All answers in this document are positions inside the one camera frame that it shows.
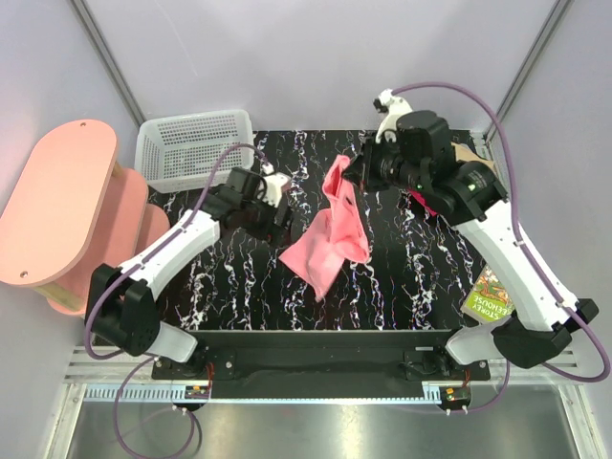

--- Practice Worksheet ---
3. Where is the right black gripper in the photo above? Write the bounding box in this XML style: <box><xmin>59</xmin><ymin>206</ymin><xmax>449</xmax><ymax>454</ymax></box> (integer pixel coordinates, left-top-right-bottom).
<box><xmin>342</xmin><ymin>130</ymin><xmax>429</xmax><ymax>194</ymax></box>

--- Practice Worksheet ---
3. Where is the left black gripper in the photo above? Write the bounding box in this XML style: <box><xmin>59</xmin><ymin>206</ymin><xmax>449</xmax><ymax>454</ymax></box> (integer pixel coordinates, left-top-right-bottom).
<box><xmin>242</xmin><ymin>190</ymin><xmax>295</xmax><ymax>249</ymax></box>

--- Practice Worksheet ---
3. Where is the pink t-shirt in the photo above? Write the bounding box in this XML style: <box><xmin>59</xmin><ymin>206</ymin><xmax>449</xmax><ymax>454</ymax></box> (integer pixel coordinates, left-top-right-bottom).
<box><xmin>279</xmin><ymin>155</ymin><xmax>370</xmax><ymax>301</ymax></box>

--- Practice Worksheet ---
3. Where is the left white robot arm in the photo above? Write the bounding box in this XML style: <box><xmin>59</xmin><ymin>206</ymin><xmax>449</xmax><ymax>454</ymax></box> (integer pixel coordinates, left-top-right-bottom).
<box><xmin>84</xmin><ymin>195</ymin><xmax>293</xmax><ymax>379</ymax></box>

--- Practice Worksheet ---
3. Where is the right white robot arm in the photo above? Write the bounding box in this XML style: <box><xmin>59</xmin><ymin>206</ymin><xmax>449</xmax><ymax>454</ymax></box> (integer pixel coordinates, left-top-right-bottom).
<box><xmin>342</xmin><ymin>109</ymin><xmax>599</xmax><ymax>380</ymax></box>

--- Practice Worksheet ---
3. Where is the magenta folded t-shirt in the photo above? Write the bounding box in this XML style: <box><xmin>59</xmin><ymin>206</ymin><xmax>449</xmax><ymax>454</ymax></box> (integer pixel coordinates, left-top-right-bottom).
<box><xmin>408</xmin><ymin>190</ymin><xmax>438</xmax><ymax>216</ymax></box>

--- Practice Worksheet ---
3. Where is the tan folded t-shirt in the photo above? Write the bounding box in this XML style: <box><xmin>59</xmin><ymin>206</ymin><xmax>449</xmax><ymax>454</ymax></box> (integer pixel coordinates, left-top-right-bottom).
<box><xmin>451</xmin><ymin>142</ymin><xmax>497</xmax><ymax>180</ymax></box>

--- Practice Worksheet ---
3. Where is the white plastic mesh basket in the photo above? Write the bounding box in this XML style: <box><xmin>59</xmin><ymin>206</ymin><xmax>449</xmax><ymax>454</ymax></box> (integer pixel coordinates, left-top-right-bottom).
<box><xmin>135</xmin><ymin>109</ymin><xmax>253</xmax><ymax>193</ymax></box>

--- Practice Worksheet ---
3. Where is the green treehouse book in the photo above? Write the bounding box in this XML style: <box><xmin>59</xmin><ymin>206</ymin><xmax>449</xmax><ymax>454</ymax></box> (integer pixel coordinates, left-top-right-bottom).
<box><xmin>461</xmin><ymin>265</ymin><xmax>514</xmax><ymax>324</ymax></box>

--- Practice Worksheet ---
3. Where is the pink three-tier shelf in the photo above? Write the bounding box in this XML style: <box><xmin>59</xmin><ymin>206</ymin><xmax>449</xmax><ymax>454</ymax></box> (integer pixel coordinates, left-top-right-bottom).
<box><xmin>1</xmin><ymin>120</ymin><xmax>169</xmax><ymax>316</ymax></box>

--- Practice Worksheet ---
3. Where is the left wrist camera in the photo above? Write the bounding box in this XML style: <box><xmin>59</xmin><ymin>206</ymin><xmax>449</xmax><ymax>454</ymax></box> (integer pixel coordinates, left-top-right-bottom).
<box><xmin>224</xmin><ymin>167</ymin><xmax>291</xmax><ymax>208</ymax></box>

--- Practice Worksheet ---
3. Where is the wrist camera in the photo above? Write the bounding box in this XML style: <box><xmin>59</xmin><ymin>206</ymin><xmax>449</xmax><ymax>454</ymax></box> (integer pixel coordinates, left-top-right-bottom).
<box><xmin>374</xmin><ymin>89</ymin><xmax>413</xmax><ymax>143</ymax></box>
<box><xmin>224</xmin><ymin>167</ymin><xmax>291</xmax><ymax>208</ymax></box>

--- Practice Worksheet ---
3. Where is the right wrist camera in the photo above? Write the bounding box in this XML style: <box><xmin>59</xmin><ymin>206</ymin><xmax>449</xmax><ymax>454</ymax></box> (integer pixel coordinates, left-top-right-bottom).
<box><xmin>374</xmin><ymin>89</ymin><xmax>413</xmax><ymax>143</ymax></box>

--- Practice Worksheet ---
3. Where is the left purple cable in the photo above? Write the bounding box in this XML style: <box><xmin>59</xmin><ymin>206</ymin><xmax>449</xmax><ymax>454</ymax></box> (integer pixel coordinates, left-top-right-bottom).
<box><xmin>83</xmin><ymin>144</ymin><xmax>272</xmax><ymax>458</ymax></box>

